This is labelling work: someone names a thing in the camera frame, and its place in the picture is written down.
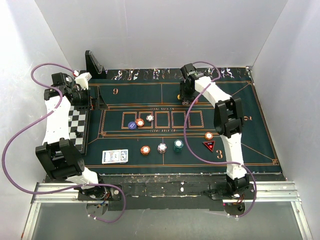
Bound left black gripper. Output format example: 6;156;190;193
71;86;108;112

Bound purple small blind button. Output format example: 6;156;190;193
127;121;137;130

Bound peach chips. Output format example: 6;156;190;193
146;114;154;122

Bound red triangular all-in marker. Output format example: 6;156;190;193
203;140;215;152

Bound orange red chip stack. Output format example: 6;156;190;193
140;145;151;156

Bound peach blue chip stack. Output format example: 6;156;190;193
157;143;167;154

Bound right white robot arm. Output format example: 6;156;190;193
179;63;250;199

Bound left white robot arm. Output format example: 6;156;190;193
35;72;107;200

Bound black white checkerboard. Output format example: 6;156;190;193
68;106;89;154

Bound black stand with clear panel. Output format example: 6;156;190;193
85;50;107;79

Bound green poker table mat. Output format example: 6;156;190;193
80;66;283;175

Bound blue white card deck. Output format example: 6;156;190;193
101;149;129;165

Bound green chip stack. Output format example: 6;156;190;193
173;139;184;153

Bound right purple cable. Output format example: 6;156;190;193
183;61;257;219

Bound purple cable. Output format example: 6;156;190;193
1;63;126;223
183;61;257;219

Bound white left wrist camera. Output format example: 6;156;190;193
74;72;92;90

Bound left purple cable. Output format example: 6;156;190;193
1;63;126;223

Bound aluminium mounting rail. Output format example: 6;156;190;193
21;180;313;240

